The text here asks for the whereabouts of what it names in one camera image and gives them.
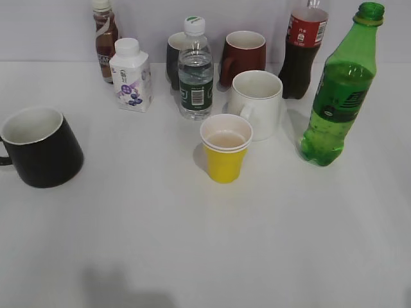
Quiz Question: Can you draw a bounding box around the white ceramic mug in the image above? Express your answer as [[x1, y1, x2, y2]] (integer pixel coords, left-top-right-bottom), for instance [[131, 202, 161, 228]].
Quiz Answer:
[[226, 70, 283, 141]]

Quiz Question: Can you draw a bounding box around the brown coffee drink bottle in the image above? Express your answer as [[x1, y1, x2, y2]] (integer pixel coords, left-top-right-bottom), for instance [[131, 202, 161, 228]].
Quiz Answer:
[[92, 0, 121, 83]]

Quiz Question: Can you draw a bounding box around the black ceramic mug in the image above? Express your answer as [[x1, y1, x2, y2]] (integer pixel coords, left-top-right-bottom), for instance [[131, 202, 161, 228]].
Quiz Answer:
[[1, 107, 84, 188]]

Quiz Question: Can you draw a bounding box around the yellow paper cup stack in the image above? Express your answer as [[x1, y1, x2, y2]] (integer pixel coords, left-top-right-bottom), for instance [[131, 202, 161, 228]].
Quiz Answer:
[[200, 114, 253, 184]]

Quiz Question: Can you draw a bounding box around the white blueberry yogurt carton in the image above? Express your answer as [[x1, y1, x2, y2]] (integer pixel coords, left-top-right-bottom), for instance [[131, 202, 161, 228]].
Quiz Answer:
[[109, 38, 153, 112]]

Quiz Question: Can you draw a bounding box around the green plastic soda bottle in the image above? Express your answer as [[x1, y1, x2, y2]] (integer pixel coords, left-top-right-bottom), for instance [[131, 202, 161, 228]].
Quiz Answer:
[[299, 2, 385, 166]]

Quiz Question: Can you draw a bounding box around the dark grey mug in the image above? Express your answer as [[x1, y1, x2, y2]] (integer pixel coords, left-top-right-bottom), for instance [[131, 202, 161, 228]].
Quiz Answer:
[[166, 32, 186, 90]]

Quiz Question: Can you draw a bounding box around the dark red mug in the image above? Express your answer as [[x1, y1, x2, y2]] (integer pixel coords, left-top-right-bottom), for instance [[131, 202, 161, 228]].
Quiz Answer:
[[219, 30, 266, 87]]

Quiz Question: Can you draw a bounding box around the clear water bottle green label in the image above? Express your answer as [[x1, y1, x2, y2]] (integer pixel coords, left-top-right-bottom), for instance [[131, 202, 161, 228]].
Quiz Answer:
[[178, 16, 214, 121]]

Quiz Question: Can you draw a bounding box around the cola bottle red label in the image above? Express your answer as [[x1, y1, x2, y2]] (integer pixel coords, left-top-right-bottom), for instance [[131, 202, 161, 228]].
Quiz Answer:
[[279, 1, 329, 99]]

